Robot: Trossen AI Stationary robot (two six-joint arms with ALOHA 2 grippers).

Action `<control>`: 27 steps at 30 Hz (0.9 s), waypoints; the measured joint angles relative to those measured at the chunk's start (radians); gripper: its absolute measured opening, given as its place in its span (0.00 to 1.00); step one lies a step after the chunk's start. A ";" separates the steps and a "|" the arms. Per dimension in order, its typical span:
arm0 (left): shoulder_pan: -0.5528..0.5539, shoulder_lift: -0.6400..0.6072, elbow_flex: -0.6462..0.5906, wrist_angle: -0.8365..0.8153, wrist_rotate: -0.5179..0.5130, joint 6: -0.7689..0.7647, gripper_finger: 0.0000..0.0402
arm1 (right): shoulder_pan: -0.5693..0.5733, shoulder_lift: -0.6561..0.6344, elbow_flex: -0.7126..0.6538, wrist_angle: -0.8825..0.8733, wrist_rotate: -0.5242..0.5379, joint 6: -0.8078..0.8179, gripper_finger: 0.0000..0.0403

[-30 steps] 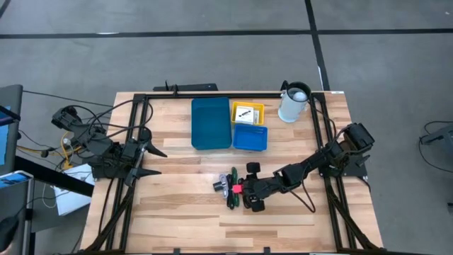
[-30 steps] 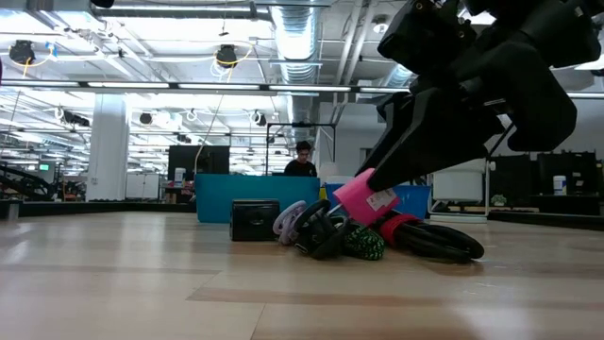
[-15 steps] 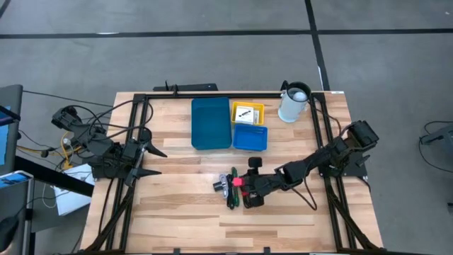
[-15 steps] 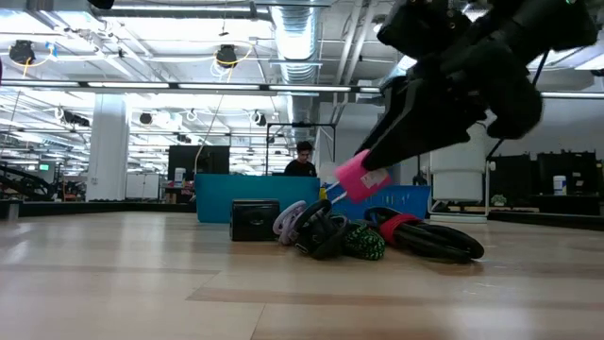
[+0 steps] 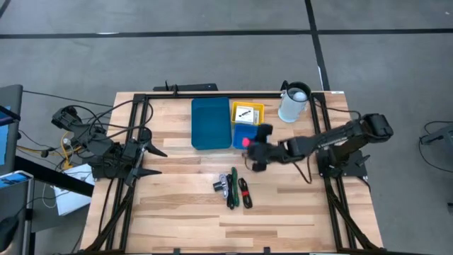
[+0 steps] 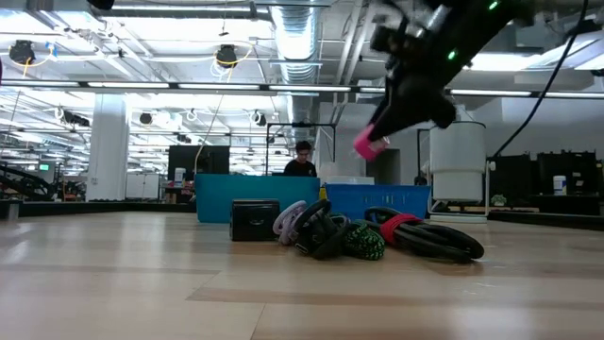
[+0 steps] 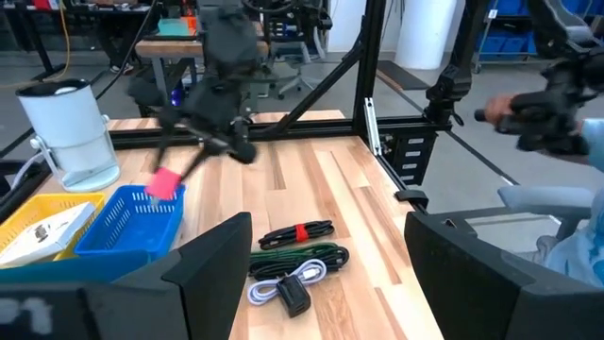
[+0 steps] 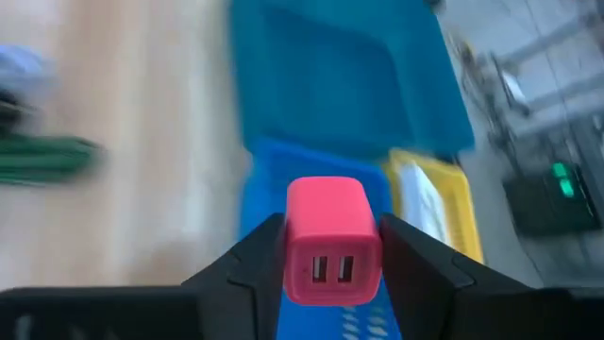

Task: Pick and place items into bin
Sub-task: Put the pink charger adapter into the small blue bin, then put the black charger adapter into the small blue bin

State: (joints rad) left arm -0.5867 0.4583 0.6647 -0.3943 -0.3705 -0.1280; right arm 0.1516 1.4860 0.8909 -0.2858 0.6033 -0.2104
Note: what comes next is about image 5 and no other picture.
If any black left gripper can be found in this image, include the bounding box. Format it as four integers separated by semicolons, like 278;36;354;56
120;137;168;186

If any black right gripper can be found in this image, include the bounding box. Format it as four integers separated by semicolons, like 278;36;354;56
246;123;285;174

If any white box with black print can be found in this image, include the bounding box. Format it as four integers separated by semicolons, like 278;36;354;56
235;105;255;125

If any black cable with red tie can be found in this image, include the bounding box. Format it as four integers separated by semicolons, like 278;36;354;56
237;178;253;209

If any large teal plastic bin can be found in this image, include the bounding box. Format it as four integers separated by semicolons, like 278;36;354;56
190;97;233;151

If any small blue plastic basket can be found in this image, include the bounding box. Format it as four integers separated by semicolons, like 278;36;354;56
232;123;261;149

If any small yellow plastic basket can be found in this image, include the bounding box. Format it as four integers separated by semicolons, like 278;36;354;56
231;101;265;125

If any pale grey plastic pitcher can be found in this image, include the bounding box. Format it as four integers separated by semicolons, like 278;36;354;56
277;81;312;124

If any black device behind table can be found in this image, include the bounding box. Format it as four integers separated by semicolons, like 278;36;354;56
153;80;219;92

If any white box on floor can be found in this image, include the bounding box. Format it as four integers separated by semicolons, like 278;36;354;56
52;163;96;216

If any black floor beam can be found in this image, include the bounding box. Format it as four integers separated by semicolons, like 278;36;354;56
13;155;95;198

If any grey cart with blue top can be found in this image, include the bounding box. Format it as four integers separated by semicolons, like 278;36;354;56
0;169;35;255

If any grey cabinet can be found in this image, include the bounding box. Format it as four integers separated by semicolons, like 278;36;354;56
0;84;24;176

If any black rounded floor object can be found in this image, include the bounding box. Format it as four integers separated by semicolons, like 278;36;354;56
0;215;19;253

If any grey floor device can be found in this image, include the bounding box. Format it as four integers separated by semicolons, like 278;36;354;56
419;122;453;146

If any coiled green cable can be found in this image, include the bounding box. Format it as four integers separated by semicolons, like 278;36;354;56
231;166;241;208

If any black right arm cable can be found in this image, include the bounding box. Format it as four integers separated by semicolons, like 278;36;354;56
292;155;313;185

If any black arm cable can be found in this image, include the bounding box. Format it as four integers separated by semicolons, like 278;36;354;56
292;155;313;185
70;98;155;142

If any black aluminium frame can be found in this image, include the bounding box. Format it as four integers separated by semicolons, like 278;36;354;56
84;91;383;255

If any coiled black cable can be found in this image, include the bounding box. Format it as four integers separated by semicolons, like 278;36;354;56
226;174;235;210

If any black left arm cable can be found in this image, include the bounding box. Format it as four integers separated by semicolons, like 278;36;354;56
70;98;155;142

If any yellow floor cable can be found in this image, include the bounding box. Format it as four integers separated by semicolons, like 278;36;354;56
59;130;86;171

